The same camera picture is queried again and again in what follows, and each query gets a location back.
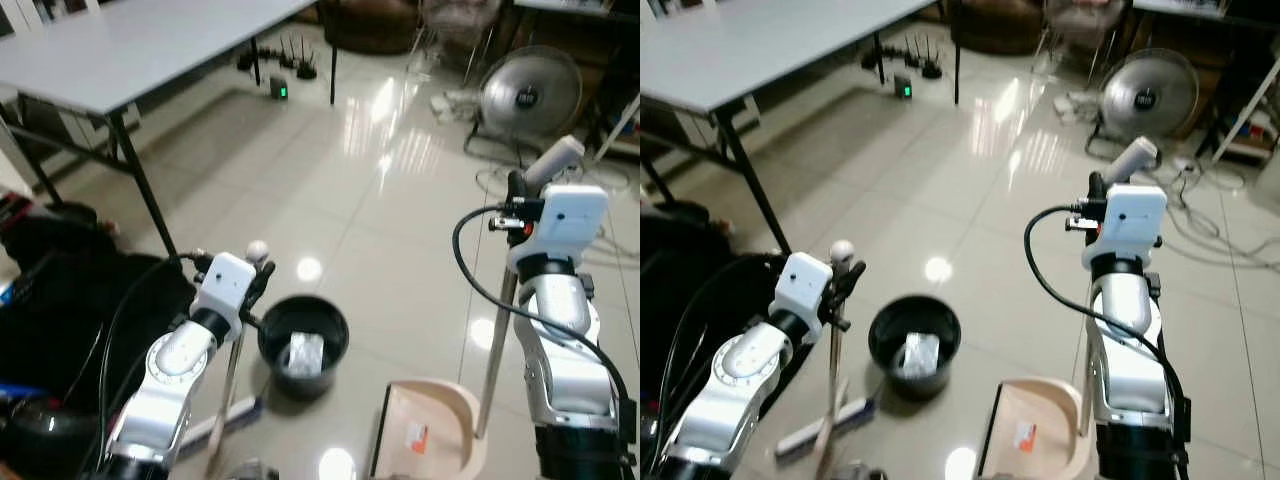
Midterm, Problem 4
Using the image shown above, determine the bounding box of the beige long-handled dustpan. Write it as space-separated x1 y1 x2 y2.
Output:
368 134 587 480
977 136 1160 480

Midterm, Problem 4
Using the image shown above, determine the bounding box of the round silver floor fan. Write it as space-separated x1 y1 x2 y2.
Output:
1096 47 1200 143
476 44 585 143

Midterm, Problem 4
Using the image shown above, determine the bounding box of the black round bucket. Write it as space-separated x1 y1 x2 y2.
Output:
867 294 964 403
257 295 352 403

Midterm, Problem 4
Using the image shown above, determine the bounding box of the crumpled white paper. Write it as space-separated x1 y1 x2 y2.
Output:
287 334 327 378
899 334 942 380

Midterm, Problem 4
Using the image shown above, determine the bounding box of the white power strip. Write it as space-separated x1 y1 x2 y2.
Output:
429 89 483 123
1052 90 1101 121

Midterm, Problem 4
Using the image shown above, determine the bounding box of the black bag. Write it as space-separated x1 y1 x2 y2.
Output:
640 203 793 401
0 203 198 403

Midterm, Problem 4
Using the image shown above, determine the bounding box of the brown leather armchair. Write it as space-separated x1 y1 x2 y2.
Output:
948 0 1048 57
319 0 423 57

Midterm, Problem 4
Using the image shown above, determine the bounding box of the black router with antennas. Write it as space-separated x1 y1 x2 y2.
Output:
278 36 320 82
903 36 944 82

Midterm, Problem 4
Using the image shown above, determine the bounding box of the grey table with black legs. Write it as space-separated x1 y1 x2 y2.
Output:
640 0 962 255
0 0 338 257

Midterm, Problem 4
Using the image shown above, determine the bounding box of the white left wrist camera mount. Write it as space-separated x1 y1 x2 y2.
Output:
190 252 259 341
775 252 837 323

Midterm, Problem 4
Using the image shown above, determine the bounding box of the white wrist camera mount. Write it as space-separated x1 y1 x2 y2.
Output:
508 184 612 273
775 252 837 323
190 252 259 341
1088 184 1169 271

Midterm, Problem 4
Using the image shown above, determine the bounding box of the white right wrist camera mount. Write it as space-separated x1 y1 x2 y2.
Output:
508 184 612 273
1088 184 1169 271

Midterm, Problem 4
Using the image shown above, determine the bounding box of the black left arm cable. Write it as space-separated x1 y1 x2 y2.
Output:
648 252 791 471
78 250 213 471

